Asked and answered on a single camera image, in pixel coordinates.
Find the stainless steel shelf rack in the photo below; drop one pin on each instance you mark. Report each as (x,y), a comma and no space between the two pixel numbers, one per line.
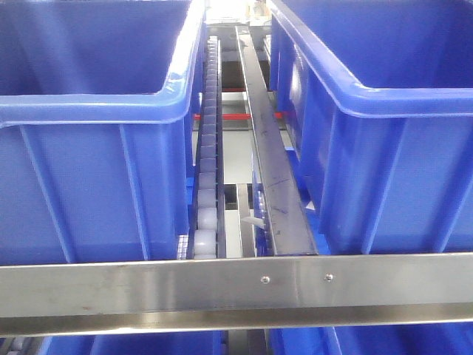
(245,293)

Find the roller conveyor track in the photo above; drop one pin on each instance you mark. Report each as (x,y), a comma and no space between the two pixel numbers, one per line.
(207,238)

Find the blue plastic bin right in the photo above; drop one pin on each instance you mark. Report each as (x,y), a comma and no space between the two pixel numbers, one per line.
(377,98)

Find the blue plastic bin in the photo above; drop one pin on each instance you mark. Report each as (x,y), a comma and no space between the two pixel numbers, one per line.
(377,98)
(97,102)

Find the blue plastic bin left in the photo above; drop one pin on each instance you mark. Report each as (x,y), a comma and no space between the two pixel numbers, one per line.
(97,102)

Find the lower blue bin left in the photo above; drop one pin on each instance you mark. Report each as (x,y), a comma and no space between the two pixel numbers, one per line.
(204,342)

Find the lower blue bin right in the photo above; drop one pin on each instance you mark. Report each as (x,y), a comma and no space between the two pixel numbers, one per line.
(440,338)

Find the steel divider rail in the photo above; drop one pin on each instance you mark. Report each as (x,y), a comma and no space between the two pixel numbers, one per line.
(285,218)

